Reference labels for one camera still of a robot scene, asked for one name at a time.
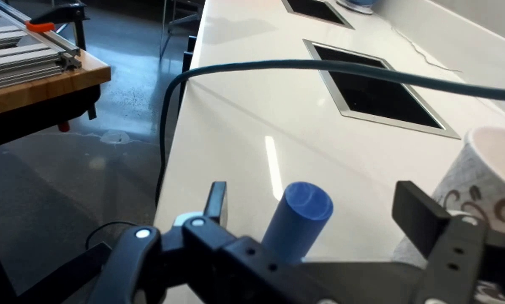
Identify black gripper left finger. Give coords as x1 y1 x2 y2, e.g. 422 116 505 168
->
85 178 342 304

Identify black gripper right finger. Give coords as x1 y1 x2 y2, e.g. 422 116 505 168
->
390 178 505 304

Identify blue plastic cylinder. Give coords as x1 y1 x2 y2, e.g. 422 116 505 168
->
259 178 335 266

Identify large black countertop cutout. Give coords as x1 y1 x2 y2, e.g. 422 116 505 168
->
302 37 462 140

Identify wooden workbench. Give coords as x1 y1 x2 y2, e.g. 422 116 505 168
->
0 0 113 153

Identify pale blue round object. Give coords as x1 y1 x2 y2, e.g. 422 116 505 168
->
334 0 383 16

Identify aluminium extrusion rails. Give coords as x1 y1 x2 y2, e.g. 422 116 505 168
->
0 8 82 94

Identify orange and black clamp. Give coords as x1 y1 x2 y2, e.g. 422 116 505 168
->
23 0 91 52

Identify thin black floor cable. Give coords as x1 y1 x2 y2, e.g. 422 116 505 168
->
84 219 138 253

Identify thin white countertop cable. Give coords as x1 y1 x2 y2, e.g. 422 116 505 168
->
395 26 464 75

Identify teal blue cable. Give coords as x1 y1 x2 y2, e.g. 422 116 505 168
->
153 57 505 205

